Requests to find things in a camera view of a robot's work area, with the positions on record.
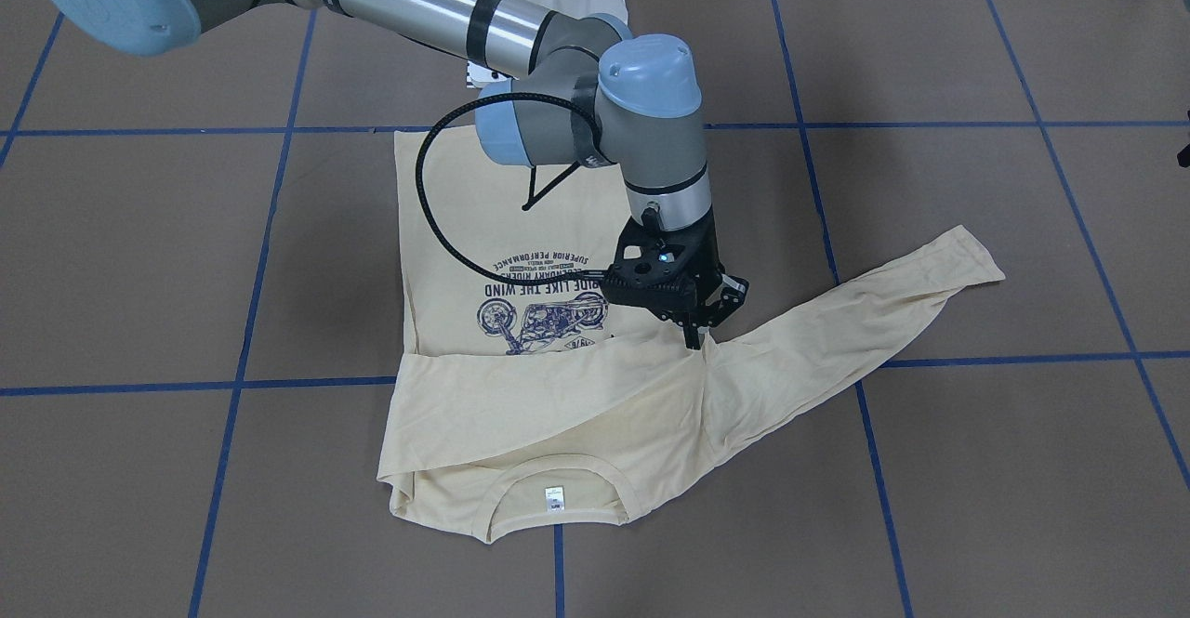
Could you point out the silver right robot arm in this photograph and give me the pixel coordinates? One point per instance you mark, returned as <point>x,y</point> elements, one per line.
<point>574,92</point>

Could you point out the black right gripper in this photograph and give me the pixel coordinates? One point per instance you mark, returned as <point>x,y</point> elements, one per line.
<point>706,254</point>

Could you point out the cream long-sleeve graphic shirt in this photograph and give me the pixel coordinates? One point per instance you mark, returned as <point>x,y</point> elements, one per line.
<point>519,407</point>

